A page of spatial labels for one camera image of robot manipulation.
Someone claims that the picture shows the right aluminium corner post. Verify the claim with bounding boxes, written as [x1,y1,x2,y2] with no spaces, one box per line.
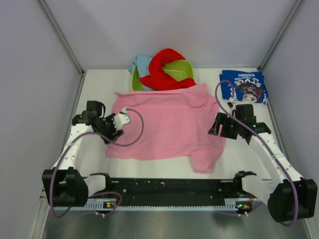
[257,0,305,71]

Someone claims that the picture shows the green plastic basin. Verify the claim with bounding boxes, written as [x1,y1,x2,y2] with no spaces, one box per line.
[129,60,195,91]

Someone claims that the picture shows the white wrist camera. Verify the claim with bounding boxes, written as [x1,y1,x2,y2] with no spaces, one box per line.
[113,108,131,130]
[227,98,236,109]

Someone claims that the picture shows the aluminium frame rail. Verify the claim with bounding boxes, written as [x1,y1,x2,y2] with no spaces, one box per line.
[39,181,312,200]

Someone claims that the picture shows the purple cable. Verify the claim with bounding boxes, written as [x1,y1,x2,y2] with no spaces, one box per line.
[214,79,299,227]
[48,107,145,219]

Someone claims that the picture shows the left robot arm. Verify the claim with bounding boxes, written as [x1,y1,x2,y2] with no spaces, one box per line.
[42,101,131,207]

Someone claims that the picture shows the left aluminium corner post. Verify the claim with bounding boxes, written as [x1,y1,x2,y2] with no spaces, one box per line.
[37,0,85,75]

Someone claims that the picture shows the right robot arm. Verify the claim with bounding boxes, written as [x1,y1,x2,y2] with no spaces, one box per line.
[208,104,318,226]

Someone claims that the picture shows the folded blue printed t shirt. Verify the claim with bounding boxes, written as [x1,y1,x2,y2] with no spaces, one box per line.
[219,70,269,104]

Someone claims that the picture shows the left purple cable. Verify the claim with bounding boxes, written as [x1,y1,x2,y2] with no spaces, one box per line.
[48,107,145,219]

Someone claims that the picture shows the grey slotted cable duct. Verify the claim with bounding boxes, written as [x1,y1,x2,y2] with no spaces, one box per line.
[79,201,238,211]

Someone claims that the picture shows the aluminium corner post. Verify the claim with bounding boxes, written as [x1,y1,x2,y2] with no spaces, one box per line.
[37,0,85,75]
[257,0,305,71]

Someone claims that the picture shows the pink t shirt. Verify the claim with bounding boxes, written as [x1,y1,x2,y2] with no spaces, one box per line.
[106,84,226,173]

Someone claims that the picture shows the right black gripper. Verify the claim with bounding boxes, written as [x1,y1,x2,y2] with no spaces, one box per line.
[208,112,242,139]

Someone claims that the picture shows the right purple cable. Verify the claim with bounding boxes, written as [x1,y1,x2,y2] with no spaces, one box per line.
[214,79,299,227]

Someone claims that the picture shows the red t shirt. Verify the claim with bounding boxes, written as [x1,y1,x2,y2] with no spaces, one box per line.
[140,48,196,91]

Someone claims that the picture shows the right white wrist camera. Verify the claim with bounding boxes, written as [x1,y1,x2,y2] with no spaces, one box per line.
[227,98,236,109]

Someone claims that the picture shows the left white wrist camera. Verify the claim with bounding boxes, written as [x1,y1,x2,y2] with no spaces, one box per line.
[113,108,131,130]

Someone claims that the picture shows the light blue t shirt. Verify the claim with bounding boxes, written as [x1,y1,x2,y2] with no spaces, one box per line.
[128,55,153,91]

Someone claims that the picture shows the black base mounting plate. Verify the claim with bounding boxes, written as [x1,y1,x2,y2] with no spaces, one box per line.
[106,178,239,206]

